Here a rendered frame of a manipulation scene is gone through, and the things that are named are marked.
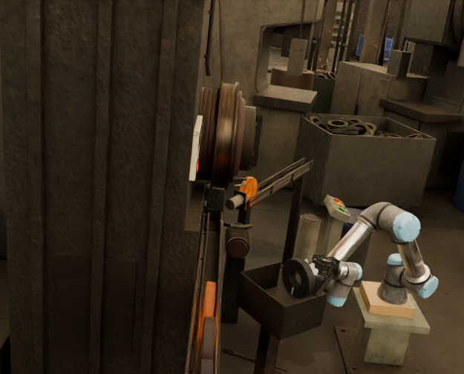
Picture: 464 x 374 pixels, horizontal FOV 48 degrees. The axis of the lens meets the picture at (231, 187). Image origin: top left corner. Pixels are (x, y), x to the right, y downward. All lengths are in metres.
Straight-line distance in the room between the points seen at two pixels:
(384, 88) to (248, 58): 1.83
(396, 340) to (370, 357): 0.16
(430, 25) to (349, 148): 1.78
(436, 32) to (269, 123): 1.87
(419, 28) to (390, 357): 3.77
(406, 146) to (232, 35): 1.82
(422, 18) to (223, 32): 2.06
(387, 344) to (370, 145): 2.13
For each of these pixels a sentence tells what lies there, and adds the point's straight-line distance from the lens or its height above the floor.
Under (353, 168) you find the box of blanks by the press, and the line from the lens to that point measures 4.55.
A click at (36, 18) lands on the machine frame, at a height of 1.55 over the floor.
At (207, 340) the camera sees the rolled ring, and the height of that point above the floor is 0.76.
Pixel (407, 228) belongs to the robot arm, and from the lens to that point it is 2.31.
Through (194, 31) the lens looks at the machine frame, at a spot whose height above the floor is 1.57.
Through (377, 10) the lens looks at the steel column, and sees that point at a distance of 11.12.
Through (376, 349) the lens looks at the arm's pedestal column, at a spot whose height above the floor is 0.10.
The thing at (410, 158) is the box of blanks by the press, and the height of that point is 0.56.
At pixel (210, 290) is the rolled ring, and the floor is 0.79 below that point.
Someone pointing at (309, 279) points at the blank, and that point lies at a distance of 2.00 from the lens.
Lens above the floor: 1.68
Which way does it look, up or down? 19 degrees down
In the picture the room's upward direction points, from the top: 7 degrees clockwise
